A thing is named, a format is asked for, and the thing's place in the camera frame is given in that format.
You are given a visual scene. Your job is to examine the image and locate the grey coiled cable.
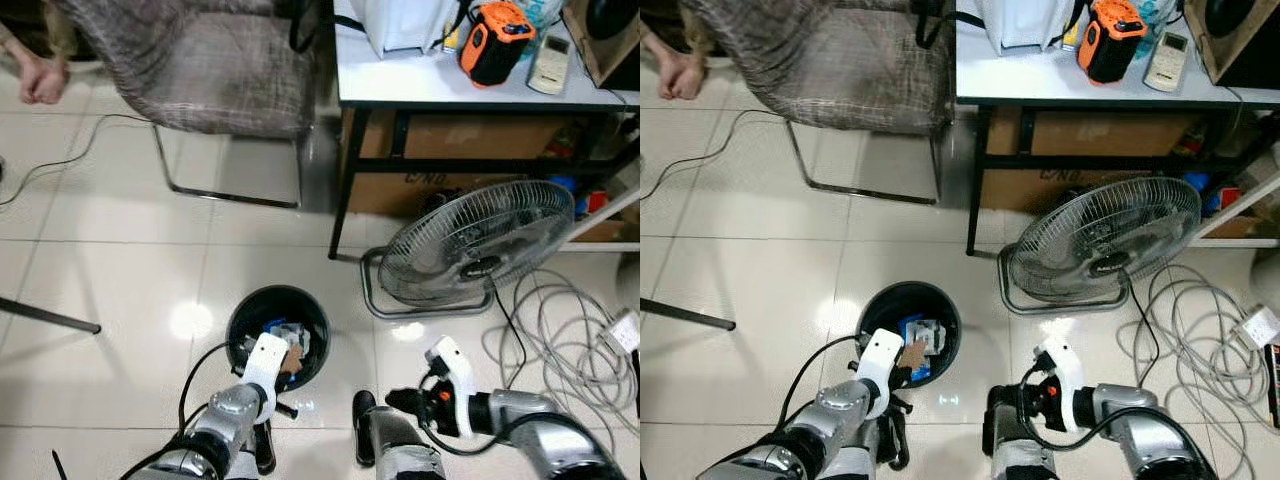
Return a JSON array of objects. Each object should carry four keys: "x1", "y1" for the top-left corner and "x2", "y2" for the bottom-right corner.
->
[
  {"x1": 1115, "y1": 263, "x2": 1273, "y2": 479},
  {"x1": 483, "y1": 268, "x2": 641, "y2": 441}
]

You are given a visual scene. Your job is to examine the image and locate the round black rubbish bin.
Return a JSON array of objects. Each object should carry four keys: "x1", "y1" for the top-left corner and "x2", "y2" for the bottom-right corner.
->
[
  {"x1": 857, "y1": 281, "x2": 963, "y2": 387},
  {"x1": 226, "y1": 285, "x2": 331, "y2": 391}
]

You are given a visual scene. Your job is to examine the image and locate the blue white packaging trash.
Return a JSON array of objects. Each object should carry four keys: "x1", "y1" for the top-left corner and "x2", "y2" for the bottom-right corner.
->
[
  {"x1": 898, "y1": 315, "x2": 947, "y2": 381},
  {"x1": 262, "y1": 320, "x2": 311, "y2": 361}
]

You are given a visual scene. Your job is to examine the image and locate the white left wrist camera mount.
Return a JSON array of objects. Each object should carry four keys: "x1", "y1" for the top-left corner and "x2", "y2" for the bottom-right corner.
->
[
  {"x1": 858, "y1": 328, "x2": 905, "y2": 419},
  {"x1": 243, "y1": 333, "x2": 291, "y2": 421}
]

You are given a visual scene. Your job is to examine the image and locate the white plastic bag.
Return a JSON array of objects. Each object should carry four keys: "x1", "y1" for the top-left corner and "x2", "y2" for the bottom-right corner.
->
[
  {"x1": 350, "y1": 0, "x2": 463, "y2": 59},
  {"x1": 975, "y1": 0, "x2": 1086, "y2": 53}
]

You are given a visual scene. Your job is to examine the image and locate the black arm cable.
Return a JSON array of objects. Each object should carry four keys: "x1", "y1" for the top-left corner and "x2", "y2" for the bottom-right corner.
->
[
  {"x1": 1018, "y1": 365, "x2": 1151, "y2": 451},
  {"x1": 795, "y1": 335, "x2": 863, "y2": 431},
  {"x1": 178, "y1": 340, "x2": 246, "y2": 441},
  {"x1": 418, "y1": 370, "x2": 561, "y2": 457}
]

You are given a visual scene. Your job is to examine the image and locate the black fan power cable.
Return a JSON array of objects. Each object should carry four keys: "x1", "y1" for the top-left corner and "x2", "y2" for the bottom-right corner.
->
[
  {"x1": 1128, "y1": 280, "x2": 1161, "y2": 389},
  {"x1": 493, "y1": 288, "x2": 529, "y2": 391}
]

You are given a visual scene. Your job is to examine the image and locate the white power socket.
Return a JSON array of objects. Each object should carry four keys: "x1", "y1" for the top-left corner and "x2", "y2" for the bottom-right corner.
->
[
  {"x1": 600, "y1": 310, "x2": 641, "y2": 357},
  {"x1": 1236, "y1": 304, "x2": 1280, "y2": 351}
]

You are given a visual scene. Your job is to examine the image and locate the orange black portable device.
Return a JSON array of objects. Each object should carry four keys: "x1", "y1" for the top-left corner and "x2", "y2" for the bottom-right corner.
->
[
  {"x1": 459, "y1": 0, "x2": 537, "y2": 88},
  {"x1": 1077, "y1": 0, "x2": 1149, "y2": 85}
]

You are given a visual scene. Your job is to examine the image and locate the black strap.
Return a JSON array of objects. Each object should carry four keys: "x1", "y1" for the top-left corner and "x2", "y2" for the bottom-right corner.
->
[
  {"x1": 288, "y1": 0, "x2": 346, "y2": 56},
  {"x1": 915, "y1": 0, "x2": 961, "y2": 49}
]

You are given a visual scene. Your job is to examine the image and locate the robot right leg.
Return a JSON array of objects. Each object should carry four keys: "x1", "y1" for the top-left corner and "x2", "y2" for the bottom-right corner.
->
[
  {"x1": 352, "y1": 390, "x2": 446, "y2": 480},
  {"x1": 984, "y1": 385, "x2": 1046, "y2": 480}
]

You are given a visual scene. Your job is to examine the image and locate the thin black floor cable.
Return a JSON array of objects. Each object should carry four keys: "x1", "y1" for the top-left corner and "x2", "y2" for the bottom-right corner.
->
[
  {"x1": 640, "y1": 108, "x2": 786, "y2": 201},
  {"x1": 0, "y1": 113, "x2": 153, "y2": 208}
]

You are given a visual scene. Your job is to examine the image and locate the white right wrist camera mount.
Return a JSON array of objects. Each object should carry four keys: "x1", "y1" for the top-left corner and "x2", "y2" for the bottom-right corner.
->
[
  {"x1": 425, "y1": 335, "x2": 477, "y2": 441},
  {"x1": 1035, "y1": 335, "x2": 1087, "y2": 433}
]

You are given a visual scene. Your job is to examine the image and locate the bare person hand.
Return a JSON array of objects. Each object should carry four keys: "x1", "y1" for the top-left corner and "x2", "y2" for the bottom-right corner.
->
[
  {"x1": 655, "y1": 45, "x2": 707, "y2": 101},
  {"x1": 18, "y1": 50, "x2": 69, "y2": 106}
]

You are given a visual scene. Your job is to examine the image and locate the grey plaid fabric chair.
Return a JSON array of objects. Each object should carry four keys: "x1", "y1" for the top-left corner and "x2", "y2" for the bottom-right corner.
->
[
  {"x1": 52, "y1": 0, "x2": 323, "y2": 209},
  {"x1": 690, "y1": 0, "x2": 958, "y2": 206}
]

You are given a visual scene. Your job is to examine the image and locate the white desk black frame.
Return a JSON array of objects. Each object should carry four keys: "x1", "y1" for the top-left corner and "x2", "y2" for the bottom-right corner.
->
[
  {"x1": 328, "y1": 0, "x2": 641, "y2": 263},
  {"x1": 955, "y1": 0, "x2": 1280, "y2": 257}
]

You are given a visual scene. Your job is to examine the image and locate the brown wooden speaker box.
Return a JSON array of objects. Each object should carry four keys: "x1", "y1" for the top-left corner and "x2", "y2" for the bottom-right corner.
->
[
  {"x1": 563, "y1": 0, "x2": 641, "y2": 91},
  {"x1": 1183, "y1": 0, "x2": 1280, "y2": 89}
]

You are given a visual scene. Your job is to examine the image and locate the dark red-edged flat item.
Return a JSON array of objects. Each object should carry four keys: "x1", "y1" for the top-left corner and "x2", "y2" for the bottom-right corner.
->
[{"x1": 1264, "y1": 343, "x2": 1280, "y2": 431}]

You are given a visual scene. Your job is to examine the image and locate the robot leg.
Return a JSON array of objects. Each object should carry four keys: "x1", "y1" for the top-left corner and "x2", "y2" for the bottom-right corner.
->
[
  {"x1": 845, "y1": 395, "x2": 913, "y2": 480},
  {"x1": 984, "y1": 385, "x2": 1046, "y2": 480},
  {"x1": 352, "y1": 390, "x2": 446, "y2": 480},
  {"x1": 225, "y1": 418, "x2": 279, "y2": 480}
]

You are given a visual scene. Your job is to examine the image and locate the grey metal floor fan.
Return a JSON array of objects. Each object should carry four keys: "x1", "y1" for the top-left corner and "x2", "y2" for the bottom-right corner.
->
[
  {"x1": 998, "y1": 177, "x2": 1202, "y2": 316},
  {"x1": 360, "y1": 180, "x2": 577, "y2": 321}
]

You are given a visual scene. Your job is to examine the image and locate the black rod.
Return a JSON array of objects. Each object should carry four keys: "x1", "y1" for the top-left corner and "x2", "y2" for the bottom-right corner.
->
[
  {"x1": 640, "y1": 297, "x2": 737, "y2": 332},
  {"x1": 0, "y1": 296, "x2": 102, "y2": 335}
]

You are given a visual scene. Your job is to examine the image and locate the white remote control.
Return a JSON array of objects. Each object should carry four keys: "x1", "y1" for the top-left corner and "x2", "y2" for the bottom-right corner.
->
[
  {"x1": 1143, "y1": 32, "x2": 1191, "y2": 93},
  {"x1": 527, "y1": 35, "x2": 573, "y2": 97}
]

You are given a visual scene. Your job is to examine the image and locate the white shelf board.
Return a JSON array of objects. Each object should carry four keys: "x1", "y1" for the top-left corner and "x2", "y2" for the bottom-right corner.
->
[
  {"x1": 565, "y1": 185, "x2": 641, "y2": 253},
  {"x1": 1190, "y1": 172, "x2": 1280, "y2": 249}
]

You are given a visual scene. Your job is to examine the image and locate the robot left leg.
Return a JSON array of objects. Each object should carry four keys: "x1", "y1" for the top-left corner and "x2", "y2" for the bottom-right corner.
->
[
  {"x1": 845, "y1": 395, "x2": 913, "y2": 480},
  {"x1": 225, "y1": 418, "x2": 279, "y2": 480}
]

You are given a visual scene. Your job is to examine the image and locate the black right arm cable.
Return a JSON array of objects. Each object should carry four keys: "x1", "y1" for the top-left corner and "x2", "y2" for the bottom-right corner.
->
[
  {"x1": 1018, "y1": 365, "x2": 1151, "y2": 451},
  {"x1": 418, "y1": 370, "x2": 561, "y2": 457}
]

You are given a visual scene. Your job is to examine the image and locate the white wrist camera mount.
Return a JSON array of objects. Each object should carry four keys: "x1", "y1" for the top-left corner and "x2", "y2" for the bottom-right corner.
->
[
  {"x1": 858, "y1": 328, "x2": 905, "y2": 419},
  {"x1": 243, "y1": 333, "x2": 291, "y2": 421},
  {"x1": 1035, "y1": 335, "x2": 1087, "y2": 433},
  {"x1": 425, "y1": 335, "x2": 477, "y2": 441}
]

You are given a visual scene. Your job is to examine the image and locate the brown cardboard box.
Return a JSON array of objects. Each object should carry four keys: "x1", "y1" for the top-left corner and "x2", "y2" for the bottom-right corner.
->
[
  {"x1": 983, "y1": 106, "x2": 1196, "y2": 213},
  {"x1": 343, "y1": 108, "x2": 566, "y2": 218}
]

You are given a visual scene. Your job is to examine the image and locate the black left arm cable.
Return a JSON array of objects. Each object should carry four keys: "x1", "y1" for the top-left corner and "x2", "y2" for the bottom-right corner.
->
[
  {"x1": 178, "y1": 340, "x2": 246, "y2": 441},
  {"x1": 795, "y1": 335, "x2": 863, "y2": 431}
]

